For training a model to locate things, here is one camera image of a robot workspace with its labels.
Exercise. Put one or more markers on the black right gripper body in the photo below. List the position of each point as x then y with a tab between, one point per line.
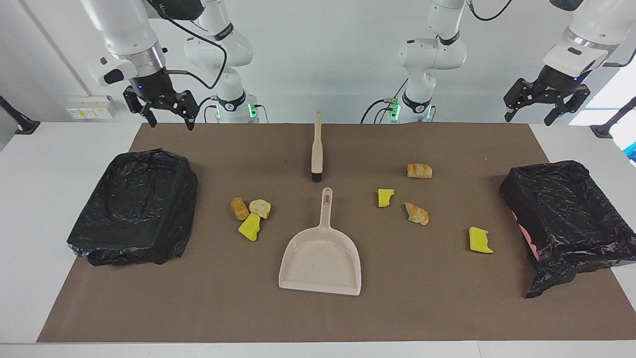
151	87

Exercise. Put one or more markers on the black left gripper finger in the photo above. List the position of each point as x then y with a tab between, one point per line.
519	94
571	99

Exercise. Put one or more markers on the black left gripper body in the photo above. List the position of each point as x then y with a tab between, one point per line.
554	83

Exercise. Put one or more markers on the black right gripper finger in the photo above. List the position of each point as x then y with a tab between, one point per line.
188	105
139	102

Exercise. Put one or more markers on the brown bread bun piece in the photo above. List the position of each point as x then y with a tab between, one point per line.
239	209

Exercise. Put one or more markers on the pale bread piece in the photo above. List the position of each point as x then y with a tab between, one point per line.
260	208

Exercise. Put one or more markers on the striped bread chunk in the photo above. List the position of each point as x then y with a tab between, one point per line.
419	170
417	214

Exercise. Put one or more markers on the wedge yellow sponge piece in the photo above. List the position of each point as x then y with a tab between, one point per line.
250	228

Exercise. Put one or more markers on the beige hand brush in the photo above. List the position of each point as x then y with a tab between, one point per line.
317	154

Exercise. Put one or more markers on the large notched yellow sponge piece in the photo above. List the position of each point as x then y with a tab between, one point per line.
479	240

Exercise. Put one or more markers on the small yellow sponge piece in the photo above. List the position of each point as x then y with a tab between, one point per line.
384	198

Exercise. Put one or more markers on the beige plastic dustpan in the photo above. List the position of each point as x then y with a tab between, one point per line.
320	258

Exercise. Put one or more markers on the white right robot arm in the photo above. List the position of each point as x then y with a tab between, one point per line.
124	30

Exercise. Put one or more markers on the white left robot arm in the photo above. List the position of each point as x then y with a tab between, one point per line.
432	49

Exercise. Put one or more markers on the flat black bag-lined bin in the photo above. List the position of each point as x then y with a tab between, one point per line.
134	209

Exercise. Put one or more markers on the pink bin with black bag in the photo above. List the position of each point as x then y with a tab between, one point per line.
571	219

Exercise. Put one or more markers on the black stand leg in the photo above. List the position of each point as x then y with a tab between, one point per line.
603	130
25	125

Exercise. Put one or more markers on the blue object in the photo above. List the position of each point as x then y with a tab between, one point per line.
632	151

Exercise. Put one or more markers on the brown table mat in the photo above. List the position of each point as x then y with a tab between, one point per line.
318	318

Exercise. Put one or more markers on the white wall outlet box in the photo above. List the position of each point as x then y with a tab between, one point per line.
92	109

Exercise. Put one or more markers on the white wall conduit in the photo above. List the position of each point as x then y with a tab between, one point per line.
58	49

